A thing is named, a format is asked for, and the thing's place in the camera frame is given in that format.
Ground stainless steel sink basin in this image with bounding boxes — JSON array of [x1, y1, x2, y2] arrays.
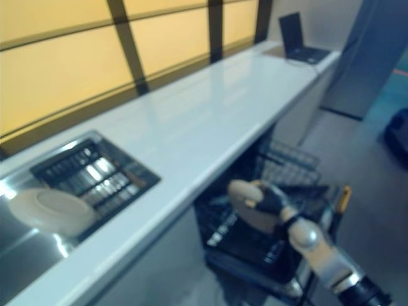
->
[[0, 129, 162, 267]]

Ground small wire dishwasher rack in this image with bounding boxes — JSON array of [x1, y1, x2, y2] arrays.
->
[[254, 140, 321, 189]]

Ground white cabinet door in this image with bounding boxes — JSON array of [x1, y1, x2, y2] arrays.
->
[[63, 203, 208, 306]]

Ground tall gray column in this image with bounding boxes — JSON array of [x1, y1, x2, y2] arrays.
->
[[320, 0, 408, 120]]

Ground black sink drying rack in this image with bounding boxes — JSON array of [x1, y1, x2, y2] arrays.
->
[[30, 142, 161, 237]]

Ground deep cream plate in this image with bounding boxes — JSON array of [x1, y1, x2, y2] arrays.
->
[[228, 179, 282, 233]]

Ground large wire dishwasher rack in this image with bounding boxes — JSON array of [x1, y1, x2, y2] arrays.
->
[[194, 184, 319, 279]]

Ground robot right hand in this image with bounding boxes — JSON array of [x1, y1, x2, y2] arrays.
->
[[245, 180, 289, 218]]

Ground white cabinet end panel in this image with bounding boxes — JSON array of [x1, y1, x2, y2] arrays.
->
[[298, 53, 340, 145]]

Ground black laptop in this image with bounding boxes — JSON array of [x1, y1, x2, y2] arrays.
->
[[279, 11, 333, 65]]

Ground dark built-in dishwasher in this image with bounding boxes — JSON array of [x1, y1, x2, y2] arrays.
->
[[191, 127, 354, 306]]

